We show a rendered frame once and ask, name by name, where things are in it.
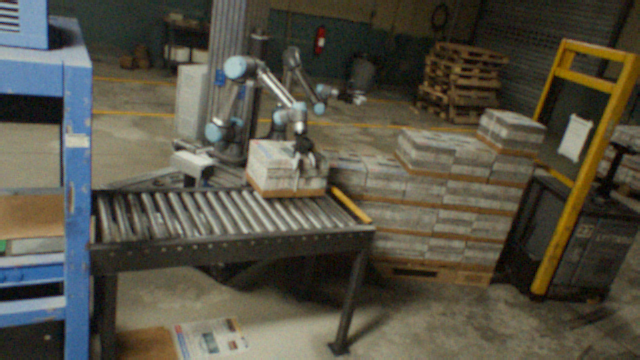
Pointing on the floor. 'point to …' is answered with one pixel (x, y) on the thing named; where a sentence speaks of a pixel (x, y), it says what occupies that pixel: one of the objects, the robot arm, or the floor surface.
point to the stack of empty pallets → (452, 62)
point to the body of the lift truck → (578, 239)
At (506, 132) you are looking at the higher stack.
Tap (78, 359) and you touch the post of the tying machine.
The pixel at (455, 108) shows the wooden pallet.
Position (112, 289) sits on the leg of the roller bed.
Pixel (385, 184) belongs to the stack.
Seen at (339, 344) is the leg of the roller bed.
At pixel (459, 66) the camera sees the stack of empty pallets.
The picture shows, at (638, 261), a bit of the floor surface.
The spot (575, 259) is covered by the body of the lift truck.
